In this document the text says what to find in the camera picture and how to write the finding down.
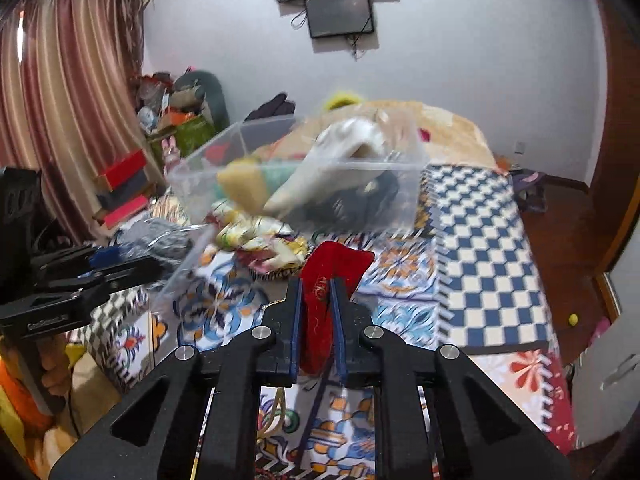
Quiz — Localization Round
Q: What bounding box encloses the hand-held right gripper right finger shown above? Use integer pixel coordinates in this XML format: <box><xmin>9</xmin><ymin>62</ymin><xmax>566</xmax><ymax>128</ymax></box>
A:
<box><xmin>329</xmin><ymin>278</ymin><xmax>577</xmax><ymax>480</ymax></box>

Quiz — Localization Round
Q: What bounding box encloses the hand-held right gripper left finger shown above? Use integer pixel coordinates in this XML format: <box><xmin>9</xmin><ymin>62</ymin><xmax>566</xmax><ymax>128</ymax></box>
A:
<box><xmin>49</xmin><ymin>278</ymin><xmax>303</xmax><ymax>480</ymax></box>

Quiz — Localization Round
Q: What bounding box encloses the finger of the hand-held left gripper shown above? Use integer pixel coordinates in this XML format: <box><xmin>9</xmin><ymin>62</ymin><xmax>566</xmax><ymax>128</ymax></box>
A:
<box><xmin>30</xmin><ymin>245</ymin><xmax>127</xmax><ymax>275</ymax></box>
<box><xmin>35</xmin><ymin>257</ymin><xmax>167</xmax><ymax>307</ymax></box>

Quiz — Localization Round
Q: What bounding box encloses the red sock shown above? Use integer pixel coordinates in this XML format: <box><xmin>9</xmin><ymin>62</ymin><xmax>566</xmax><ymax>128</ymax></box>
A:
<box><xmin>299</xmin><ymin>241</ymin><xmax>376</xmax><ymax>376</ymax></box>

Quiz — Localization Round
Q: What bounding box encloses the clear plastic storage box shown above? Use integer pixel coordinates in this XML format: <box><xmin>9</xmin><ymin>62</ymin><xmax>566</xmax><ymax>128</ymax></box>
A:
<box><xmin>149</xmin><ymin>114</ymin><xmax>432</xmax><ymax>312</ymax></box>

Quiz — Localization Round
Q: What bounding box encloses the person's left hand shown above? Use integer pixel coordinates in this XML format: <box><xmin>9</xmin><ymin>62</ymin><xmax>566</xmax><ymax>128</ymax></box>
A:
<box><xmin>41</xmin><ymin>342</ymin><xmax>74</xmax><ymax>407</ymax></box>

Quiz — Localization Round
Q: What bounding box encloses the grey knitted cloth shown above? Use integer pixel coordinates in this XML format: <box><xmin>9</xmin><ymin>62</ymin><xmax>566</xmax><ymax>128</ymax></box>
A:
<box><xmin>118</xmin><ymin>217</ymin><xmax>197</xmax><ymax>272</ymax></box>

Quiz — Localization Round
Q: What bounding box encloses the colourful printed bed sheet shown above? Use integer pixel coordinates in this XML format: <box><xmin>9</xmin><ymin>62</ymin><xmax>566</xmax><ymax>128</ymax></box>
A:
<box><xmin>75</xmin><ymin>195</ymin><xmax>578</xmax><ymax>480</ymax></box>

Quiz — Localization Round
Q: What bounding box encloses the stack of red boxes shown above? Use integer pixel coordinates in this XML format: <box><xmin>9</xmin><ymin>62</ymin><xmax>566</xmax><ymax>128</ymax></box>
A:
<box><xmin>92</xmin><ymin>149</ymin><xmax>152</xmax><ymax>229</ymax></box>

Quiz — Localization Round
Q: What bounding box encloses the yellow floral cloth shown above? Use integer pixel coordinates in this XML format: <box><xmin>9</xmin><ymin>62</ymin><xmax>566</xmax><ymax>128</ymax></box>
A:
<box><xmin>210</xmin><ymin>200</ymin><xmax>307</xmax><ymax>273</ymax></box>

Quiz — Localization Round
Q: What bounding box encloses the black cloth item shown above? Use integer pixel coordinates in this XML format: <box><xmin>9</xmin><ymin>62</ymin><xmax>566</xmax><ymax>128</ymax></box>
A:
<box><xmin>320</xmin><ymin>169</ymin><xmax>402</xmax><ymax>228</ymax></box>

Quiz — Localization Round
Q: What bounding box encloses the striped pink curtain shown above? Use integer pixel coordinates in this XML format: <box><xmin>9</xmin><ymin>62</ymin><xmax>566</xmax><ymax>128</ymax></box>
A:
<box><xmin>0</xmin><ymin>0</ymin><xmax>151</xmax><ymax>246</ymax></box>

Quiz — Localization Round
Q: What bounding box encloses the green cloth item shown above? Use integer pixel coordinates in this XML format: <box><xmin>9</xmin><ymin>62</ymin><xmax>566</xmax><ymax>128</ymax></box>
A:
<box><xmin>257</xmin><ymin>162</ymin><xmax>293</xmax><ymax>196</ymax></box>

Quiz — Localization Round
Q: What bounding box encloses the yellow green cloth in bin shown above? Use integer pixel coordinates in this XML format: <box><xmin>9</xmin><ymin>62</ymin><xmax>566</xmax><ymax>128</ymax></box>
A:
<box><xmin>217</xmin><ymin>159</ymin><xmax>272</xmax><ymax>212</ymax></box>

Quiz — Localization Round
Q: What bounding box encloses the blue white checkered blanket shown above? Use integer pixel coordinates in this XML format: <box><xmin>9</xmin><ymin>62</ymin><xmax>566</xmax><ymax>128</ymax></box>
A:
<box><xmin>419</xmin><ymin>164</ymin><xmax>557</xmax><ymax>356</ymax></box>

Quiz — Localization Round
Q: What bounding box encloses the pile of household clutter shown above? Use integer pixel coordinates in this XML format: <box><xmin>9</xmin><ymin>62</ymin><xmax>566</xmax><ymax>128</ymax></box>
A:
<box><xmin>131</xmin><ymin>66</ymin><xmax>232</xmax><ymax>161</ymax></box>

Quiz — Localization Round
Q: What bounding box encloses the white cloth in bin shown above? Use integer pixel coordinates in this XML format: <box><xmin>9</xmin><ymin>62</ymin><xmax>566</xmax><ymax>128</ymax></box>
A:
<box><xmin>264</xmin><ymin>117</ymin><xmax>387</xmax><ymax>216</ymax></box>

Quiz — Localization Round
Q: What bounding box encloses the dark clothing heap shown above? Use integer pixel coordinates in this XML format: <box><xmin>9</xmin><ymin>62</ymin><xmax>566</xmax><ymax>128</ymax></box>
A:
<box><xmin>244</xmin><ymin>92</ymin><xmax>297</xmax><ymax>122</ymax></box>

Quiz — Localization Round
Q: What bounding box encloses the yellow plush toy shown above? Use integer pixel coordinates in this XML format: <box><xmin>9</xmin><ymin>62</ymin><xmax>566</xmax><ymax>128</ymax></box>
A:
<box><xmin>322</xmin><ymin>90</ymin><xmax>362</xmax><ymax>112</ymax></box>

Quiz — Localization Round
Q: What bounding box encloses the beige fleece blanket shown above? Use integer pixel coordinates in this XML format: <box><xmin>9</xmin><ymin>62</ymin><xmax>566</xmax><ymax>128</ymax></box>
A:
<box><xmin>250</xmin><ymin>98</ymin><xmax>501</xmax><ymax>171</ymax></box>

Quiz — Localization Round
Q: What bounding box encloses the purple stool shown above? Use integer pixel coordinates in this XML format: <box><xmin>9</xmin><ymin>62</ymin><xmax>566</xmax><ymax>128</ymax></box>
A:
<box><xmin>511</xmin><ymin>170</ymin><xmax>547</xmax><ymax>213</ymax></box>

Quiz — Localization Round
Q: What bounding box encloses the white plastic panel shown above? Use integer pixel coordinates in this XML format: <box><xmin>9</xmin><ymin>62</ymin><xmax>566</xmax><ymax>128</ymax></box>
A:
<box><xmin>570</xmin><ymin>310</ymin><xmax>640</xmax><ymax>443</ymax></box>

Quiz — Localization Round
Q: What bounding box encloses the wooden door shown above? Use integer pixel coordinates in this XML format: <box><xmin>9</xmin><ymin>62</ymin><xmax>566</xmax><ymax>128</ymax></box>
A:
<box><xmin>582</xmin><ymin>0</ymin><xmax>640</xmax><ymax>281</ymax></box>

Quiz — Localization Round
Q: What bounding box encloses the black framed wall panel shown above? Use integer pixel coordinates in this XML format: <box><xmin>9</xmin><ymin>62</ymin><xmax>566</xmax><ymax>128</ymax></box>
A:
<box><xmin>305</xmin><ymin>0</ymin><xmax>376</xmax><ymax>40</ymax></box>

